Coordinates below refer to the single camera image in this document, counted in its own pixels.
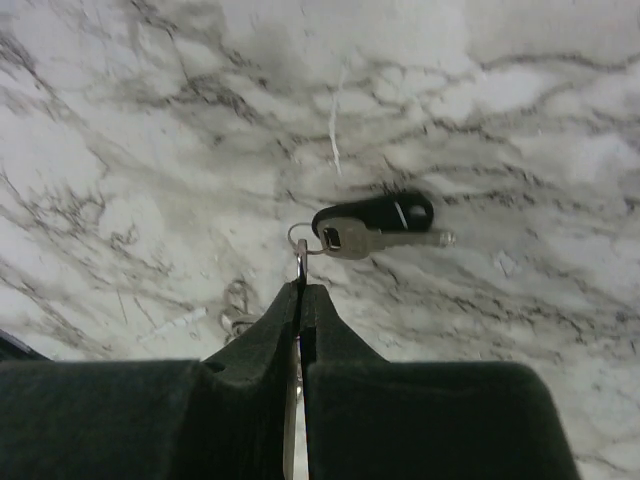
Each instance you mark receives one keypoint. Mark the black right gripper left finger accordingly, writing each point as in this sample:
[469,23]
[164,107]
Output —
[107,420]

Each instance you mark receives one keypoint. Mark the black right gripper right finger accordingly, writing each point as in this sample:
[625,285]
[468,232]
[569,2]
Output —
[370,418]

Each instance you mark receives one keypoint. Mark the silver keyring with clips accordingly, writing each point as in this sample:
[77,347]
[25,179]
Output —
[301,260]

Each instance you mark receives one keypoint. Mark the black key fob key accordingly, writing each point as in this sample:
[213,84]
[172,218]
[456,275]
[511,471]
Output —
[356,229]

